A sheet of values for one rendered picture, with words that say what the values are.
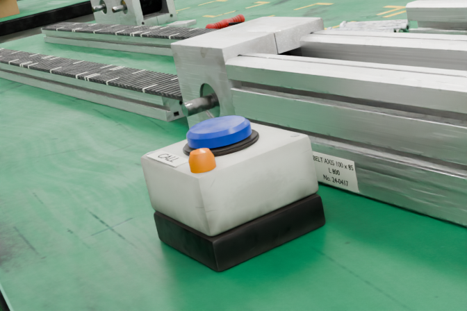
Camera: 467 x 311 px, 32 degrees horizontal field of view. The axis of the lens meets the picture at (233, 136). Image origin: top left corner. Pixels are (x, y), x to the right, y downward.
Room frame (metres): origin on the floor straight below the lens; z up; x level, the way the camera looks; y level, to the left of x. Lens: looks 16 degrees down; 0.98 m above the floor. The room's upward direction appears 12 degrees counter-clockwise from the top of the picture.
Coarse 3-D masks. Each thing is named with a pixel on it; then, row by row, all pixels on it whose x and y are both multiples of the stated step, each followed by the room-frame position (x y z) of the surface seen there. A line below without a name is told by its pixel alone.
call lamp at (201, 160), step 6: (198, 150) 0.44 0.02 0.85; (204, 150) 0.44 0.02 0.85; (192, 156) 0.44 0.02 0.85; (198, 156) 0.44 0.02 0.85; (204, 156) 0.44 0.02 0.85; (210, 156) 0.44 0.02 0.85; (192, 162) 0.44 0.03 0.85; (198, 162) 0.44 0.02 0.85; (204, 162) 0.44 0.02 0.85; (210, 162) 0.44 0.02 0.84; (192, 168) 0.44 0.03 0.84; (198, 168) 0.44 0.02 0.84; (204, 168) 0.44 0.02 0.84; (210, 168) 0.44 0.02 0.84
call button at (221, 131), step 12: (216, 120) 0.49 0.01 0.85; (228, 120) 0.49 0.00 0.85; (240, 120) 0.48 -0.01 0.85; (192, 132) 0.48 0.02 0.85; (204, 132) 0.47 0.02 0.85; (216, 132) 0.47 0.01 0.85; (228, 132) 0.47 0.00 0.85; (240, 132) 0.47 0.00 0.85; (192, 144) 0.47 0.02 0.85; (204, 144) 0.47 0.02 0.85; (216, 144) 0.46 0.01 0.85; (228, 144) 0.46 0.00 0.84
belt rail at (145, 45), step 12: (48, 36) 1.74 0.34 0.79; (60, 36) 1.67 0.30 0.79; (72, 36) 1.59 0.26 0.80; (84, 36) 1.53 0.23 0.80; (96, 36) 1.48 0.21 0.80; (108, 36) 1.43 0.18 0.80; (120, 36) 1.38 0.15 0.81; (108, 48) 1.44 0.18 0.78; (120, 48) 1.39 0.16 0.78; (132, 48) 1.35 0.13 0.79; (144, 48) 1.30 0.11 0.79; (156, 48) 1.26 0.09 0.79; (168, 48) 1.24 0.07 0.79
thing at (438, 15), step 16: (432, 0) 0.71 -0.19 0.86; (448, 0) 0.69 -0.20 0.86; (464, 0) 0.67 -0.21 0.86; (416, 16) 0.71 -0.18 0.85; (432, 16) 0.69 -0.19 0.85; (448, 16) 0.67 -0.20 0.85; (464, 16) 0.66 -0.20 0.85; (416, 32) 0.71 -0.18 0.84; (432, 32) 0.69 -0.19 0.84; (448, 32) 0.68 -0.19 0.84; (464, 32) 0.66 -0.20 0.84
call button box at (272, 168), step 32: (256, 128) 0.50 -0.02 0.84; (160, 160) 0.47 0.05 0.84; (224, 160) 0.45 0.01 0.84; (256, 160) 0.45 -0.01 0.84; (288, 160) 0.46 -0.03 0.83; (160, 192) 0.48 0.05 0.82; (192, 192) 0.44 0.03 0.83; (224, 192) 0.44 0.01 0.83; (256, 192) 0.45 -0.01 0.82; (288, 192) 0.46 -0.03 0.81; (160, 224) 0.49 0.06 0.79; (192, 224) 0.45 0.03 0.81; (224, 224) 0.43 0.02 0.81; (256, 224) 0.44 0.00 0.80; (288, 224) 0.45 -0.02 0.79; (320, 224) 0.46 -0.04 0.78; (192, 256) 0.46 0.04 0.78; (224, 256) 0.43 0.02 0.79
